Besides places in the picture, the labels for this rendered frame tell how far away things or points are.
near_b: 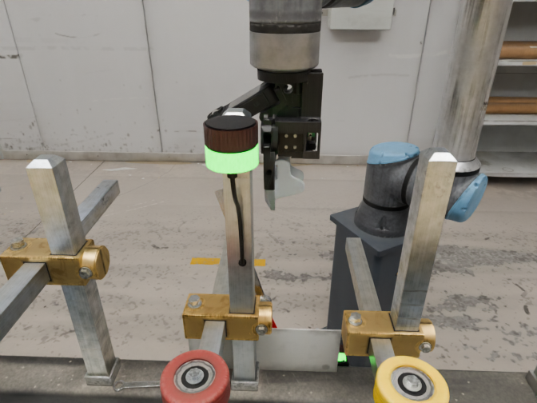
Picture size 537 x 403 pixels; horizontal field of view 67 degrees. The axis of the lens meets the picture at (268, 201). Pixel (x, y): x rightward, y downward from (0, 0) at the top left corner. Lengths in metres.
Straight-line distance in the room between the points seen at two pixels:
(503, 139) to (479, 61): 2.63
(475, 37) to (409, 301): 0.68
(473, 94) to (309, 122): 0.66
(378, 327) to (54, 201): 0.50
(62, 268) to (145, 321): 1.32
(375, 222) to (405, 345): 0.70
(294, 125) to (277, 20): 0.13
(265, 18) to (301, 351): 0.53
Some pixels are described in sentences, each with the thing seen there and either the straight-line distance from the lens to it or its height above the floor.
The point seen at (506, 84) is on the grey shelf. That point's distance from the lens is 3.59.
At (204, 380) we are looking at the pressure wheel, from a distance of 0.52.
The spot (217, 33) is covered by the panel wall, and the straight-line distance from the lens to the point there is 3.20.
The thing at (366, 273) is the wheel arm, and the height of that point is 0.83.
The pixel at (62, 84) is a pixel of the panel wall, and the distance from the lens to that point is 3.65.
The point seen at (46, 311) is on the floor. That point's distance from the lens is 2.16.
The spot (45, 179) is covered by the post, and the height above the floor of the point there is 1.09.
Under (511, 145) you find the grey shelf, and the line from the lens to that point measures 3.79.
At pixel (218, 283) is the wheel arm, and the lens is 0.71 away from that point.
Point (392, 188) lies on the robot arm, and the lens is 1.27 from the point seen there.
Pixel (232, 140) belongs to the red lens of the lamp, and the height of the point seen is 1.16.
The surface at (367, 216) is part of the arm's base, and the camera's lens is 1.34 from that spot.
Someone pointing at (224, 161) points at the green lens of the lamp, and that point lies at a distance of 0.44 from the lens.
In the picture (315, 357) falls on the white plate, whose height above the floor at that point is 0.74.
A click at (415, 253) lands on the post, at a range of 0.59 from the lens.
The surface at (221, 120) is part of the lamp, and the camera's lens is 0.46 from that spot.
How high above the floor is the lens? 1.31
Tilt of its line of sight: 28 degrees down
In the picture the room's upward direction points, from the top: straight up
